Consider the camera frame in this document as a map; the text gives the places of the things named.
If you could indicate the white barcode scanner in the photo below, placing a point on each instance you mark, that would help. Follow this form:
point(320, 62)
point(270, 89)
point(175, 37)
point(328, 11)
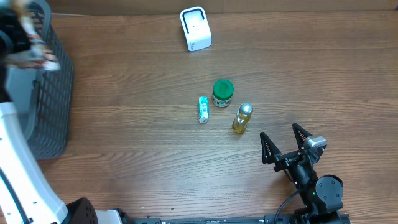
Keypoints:
point(196, 28)

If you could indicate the yellow oil bottle silver cap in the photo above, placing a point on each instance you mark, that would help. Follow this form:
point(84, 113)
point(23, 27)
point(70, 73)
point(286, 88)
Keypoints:
point(242, 118)

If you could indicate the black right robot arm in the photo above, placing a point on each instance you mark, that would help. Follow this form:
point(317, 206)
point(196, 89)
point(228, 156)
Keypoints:
point(321, 196)

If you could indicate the grey plastic basket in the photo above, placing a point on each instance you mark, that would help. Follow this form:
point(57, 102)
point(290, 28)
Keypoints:
point(43, 98)

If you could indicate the green lid jar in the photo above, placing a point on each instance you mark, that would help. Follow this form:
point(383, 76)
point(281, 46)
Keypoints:
point(222, 93)

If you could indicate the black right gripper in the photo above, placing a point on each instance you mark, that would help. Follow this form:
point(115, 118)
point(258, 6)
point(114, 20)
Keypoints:
point(271, 152)

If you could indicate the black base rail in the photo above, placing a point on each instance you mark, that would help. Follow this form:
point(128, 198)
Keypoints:
point(242, 220)

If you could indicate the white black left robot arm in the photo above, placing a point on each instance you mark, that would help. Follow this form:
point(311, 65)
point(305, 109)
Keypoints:
point(26, 196)

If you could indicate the small teal box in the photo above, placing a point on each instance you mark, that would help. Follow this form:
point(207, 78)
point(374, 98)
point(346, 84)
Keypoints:
point(203, 110)

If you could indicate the brown white snack packet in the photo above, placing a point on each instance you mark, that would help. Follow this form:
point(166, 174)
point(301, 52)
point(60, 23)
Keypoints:
point(39, 55)

